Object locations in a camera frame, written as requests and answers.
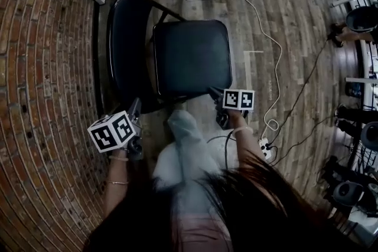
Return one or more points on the person's light grey trousers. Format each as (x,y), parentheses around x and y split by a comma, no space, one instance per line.
(189,153)

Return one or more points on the black folding chair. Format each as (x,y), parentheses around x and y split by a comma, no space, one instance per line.
(192,56)

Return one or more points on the person's pink shirt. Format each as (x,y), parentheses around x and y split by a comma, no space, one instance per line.
(200,233)

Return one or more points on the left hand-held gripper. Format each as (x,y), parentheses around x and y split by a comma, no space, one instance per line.
(113,132)

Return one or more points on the person's left forearm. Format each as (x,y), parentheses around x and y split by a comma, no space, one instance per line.
(115,189)

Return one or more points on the brown wooden stand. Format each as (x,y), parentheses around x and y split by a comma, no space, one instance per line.
(348,35)

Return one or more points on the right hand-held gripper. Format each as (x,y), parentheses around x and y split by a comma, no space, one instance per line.
(237,99)

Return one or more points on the person's right forearm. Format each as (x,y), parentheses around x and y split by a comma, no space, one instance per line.
(246,144)

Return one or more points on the grey round device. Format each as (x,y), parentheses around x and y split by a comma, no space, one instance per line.
(348,191)

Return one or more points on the white desk frame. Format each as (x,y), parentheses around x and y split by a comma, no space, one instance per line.
(369,79)

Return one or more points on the black baseboard strip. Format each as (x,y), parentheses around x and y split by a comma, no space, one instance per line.
(97,47)

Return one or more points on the white power strip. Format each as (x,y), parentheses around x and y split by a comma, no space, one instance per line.
(265,148)

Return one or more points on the black round bin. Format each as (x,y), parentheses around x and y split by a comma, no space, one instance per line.
(361,19)

